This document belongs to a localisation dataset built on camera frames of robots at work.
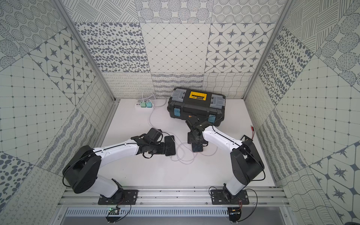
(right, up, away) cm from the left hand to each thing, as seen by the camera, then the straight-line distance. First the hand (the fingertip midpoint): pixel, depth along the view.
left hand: (164, 146), depth 88 cm
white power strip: (-26, +27, +25) cm, 45 cm away
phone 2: (+21, 0, -2) cm, 21 cm away
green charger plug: (-20, +28, +21) cm, 41 cm away
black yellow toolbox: (+13, +28, +6) cm, 32 cm away
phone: (+3, -1, +4) cm, 5 cm away
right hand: (+21, +4, -1) cm, 21 cm away
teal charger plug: (-15, +28, +21) cm, 38 cm away
